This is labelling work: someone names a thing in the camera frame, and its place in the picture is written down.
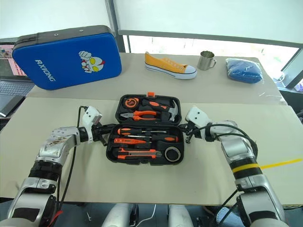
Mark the orange black tape measure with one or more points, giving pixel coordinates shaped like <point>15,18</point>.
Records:
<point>130,102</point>

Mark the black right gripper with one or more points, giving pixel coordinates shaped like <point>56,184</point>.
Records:
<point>193,130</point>

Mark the orange black utility knife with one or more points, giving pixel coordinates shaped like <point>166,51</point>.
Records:
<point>137,153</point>

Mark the black plastic tool case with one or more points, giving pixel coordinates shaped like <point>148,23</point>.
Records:
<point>142,163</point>

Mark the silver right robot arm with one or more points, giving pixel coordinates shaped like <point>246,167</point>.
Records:
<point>236,144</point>

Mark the blue RXIONG kick pad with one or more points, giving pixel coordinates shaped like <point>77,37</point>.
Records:
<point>64,63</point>

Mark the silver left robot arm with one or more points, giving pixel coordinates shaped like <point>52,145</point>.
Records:
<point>56,142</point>

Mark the silver right robot leg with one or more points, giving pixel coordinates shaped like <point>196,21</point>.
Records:
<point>180,216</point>

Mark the white roller blind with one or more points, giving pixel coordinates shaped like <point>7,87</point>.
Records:
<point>201,16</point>

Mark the grey window post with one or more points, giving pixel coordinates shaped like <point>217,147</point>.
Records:
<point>118,19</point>

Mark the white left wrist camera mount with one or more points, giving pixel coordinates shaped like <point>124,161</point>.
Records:
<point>91,116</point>

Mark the black electrical tape roll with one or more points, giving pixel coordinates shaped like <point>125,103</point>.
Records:
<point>166,154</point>

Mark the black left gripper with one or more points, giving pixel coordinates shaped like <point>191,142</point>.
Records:
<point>98,131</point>

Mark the stainless steel mug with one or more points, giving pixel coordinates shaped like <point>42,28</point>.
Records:
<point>204,62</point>

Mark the blue cloth in plastic bag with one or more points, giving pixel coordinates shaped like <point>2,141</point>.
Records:
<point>243,71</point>

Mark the silver robot leg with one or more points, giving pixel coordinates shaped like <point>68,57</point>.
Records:
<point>119,216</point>
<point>180,216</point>

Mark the silver left robot leg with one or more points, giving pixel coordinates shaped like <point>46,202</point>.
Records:
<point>119,216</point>

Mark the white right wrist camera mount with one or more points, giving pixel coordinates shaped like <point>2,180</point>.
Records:
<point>197,116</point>

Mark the open laptop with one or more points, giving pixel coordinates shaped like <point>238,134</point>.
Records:
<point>14,87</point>

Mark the yellow canvas sneaker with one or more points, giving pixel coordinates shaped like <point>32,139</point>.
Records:
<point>165,65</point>

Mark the orange voltage tester pen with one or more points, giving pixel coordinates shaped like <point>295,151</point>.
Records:
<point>127,141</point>

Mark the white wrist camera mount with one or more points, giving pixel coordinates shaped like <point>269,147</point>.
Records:
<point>197,116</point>
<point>91,116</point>

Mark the grey window railing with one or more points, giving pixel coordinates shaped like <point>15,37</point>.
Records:
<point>189,35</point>

